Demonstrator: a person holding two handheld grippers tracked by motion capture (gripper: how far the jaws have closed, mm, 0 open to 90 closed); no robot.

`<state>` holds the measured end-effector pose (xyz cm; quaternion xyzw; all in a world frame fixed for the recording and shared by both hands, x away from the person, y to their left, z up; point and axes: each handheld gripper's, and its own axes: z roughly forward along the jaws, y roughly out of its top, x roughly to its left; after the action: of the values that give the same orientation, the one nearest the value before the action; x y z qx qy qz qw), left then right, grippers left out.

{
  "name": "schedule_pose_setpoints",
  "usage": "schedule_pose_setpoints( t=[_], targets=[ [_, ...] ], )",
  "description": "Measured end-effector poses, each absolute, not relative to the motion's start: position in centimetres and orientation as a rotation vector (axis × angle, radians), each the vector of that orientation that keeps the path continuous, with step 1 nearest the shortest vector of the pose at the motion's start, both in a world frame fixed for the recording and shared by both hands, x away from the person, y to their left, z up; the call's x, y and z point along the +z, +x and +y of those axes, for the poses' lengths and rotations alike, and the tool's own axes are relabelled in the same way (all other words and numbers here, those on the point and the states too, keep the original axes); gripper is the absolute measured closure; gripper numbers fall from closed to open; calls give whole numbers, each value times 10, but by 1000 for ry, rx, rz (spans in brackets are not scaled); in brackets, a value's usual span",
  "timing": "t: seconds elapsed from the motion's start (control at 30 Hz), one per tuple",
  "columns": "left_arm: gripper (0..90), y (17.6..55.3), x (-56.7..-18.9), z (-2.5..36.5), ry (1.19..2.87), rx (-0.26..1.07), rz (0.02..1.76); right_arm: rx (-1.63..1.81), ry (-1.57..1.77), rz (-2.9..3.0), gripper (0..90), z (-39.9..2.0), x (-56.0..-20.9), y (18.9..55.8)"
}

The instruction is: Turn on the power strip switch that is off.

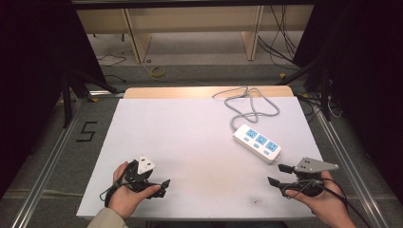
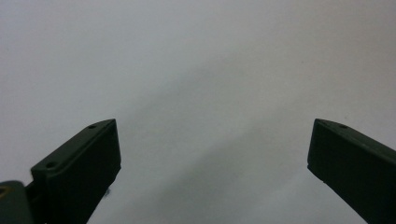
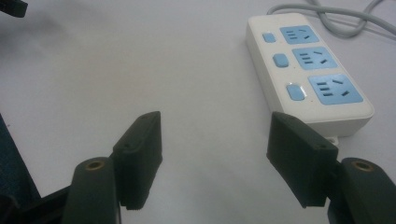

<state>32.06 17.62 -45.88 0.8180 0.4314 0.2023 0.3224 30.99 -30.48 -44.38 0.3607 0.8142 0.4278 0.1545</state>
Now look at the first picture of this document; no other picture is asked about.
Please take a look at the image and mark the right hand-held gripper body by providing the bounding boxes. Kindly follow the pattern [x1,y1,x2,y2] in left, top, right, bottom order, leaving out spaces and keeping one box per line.
[292,157,340,198]

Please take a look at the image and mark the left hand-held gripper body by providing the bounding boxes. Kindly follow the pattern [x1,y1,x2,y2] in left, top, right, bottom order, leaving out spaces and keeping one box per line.
[124,154,157,193]

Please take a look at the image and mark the person's left hand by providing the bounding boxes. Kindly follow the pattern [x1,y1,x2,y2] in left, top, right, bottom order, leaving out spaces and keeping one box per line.
[108,161,162,220]

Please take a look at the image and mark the person's right hand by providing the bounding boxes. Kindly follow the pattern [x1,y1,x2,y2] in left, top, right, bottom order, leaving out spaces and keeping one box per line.
[284,170,357,228]

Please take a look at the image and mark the white power strip blue sockets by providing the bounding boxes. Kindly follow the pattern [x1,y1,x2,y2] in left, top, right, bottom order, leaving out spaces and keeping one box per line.
[232,123,282,165]

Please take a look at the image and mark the white table cover sheet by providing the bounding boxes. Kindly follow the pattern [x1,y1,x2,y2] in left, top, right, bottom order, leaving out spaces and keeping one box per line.
[76,96,324,221]

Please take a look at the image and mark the black metal stand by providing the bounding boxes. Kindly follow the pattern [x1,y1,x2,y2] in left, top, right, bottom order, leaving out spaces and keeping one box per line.
[278,56,335,123]
[61,68,125,129]

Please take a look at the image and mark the wooden table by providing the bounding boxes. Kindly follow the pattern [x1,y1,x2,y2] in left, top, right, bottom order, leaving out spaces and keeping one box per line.
[123,85,295,100]

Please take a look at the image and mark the black curtain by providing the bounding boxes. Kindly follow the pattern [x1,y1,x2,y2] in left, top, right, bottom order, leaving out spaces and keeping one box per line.
[0,0,106,199]
[292,0,403,205]

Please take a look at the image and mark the light wooden desk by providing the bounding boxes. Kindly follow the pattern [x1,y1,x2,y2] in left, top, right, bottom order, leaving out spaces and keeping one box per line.
[75,4,316,65]

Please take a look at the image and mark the aluminium floor rail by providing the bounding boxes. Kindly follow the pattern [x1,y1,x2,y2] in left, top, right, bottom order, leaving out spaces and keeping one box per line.
[311,94,392,228]
[10,97,87,228]

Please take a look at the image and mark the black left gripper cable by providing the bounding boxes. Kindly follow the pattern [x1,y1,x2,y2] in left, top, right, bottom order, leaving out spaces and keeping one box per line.
[99,170,134,209]

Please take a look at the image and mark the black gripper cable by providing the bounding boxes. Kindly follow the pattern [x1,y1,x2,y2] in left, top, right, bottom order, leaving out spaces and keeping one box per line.
[286,178,374,228]
[99,170,134,209]

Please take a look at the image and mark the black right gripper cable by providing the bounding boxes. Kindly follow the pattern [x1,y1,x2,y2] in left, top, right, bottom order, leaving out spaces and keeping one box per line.
[286,178,374,228]

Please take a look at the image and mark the thin white floor cable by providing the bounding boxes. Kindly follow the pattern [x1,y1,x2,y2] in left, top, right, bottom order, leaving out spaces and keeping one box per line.
[327,94,344,119]

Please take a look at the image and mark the grey power strip cable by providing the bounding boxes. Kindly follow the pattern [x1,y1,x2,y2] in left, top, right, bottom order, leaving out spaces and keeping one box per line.
[211,85,281,134]

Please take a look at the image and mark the yellow cable coil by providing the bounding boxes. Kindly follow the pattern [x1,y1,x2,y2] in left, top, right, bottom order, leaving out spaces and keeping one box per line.
[149,65,166,79]

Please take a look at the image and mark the bundle of black hanging cables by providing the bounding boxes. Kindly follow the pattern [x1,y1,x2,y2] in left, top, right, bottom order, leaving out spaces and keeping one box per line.
[257,4,301,68]

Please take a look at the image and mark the thin black floor cable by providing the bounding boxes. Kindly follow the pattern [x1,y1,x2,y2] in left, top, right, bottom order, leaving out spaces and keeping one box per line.
[96,52,128,67]

